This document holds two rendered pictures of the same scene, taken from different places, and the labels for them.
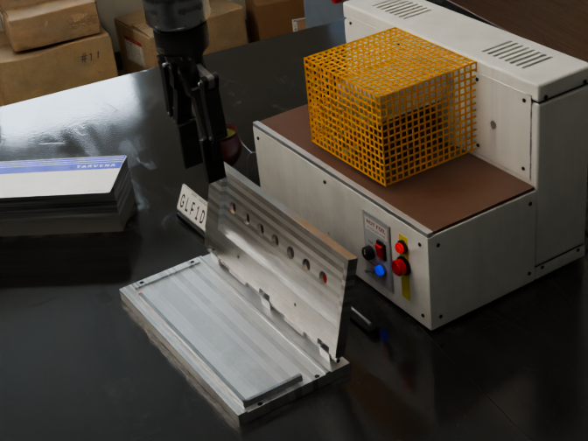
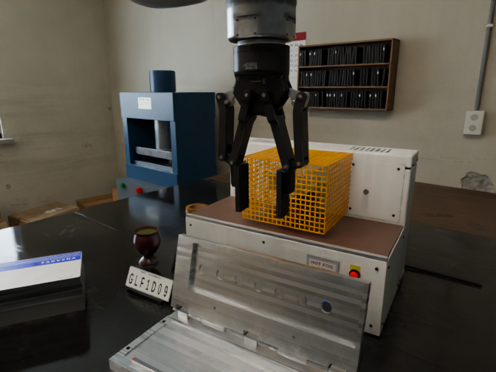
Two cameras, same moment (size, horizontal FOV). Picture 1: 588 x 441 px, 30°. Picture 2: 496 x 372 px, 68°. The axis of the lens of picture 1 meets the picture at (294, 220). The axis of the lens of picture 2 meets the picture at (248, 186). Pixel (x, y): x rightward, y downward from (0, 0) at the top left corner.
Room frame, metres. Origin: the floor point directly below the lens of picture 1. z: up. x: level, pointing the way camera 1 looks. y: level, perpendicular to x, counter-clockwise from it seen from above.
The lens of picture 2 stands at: (1.00, 0.40, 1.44)
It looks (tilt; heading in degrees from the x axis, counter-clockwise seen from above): 15 degrees down; 330
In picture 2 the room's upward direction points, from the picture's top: straight up
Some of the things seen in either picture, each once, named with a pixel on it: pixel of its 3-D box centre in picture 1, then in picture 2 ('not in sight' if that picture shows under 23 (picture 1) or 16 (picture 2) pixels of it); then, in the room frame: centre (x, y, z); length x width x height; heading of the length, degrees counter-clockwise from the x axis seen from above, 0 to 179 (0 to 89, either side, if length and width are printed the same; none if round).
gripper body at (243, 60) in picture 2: (184, 53); (261, 81); (1.44, 0.12, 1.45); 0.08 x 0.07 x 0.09; 31
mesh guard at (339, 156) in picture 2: (390, 102); (297, 184); (1.75, -0.19, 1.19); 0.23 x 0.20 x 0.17; 29
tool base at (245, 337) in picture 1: (227, 325); (229, 370); (1.53, 0.13, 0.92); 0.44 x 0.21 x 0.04; 29
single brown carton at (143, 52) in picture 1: (183, 42); (46, 225); (4.86, 0.42, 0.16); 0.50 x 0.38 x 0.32; 121
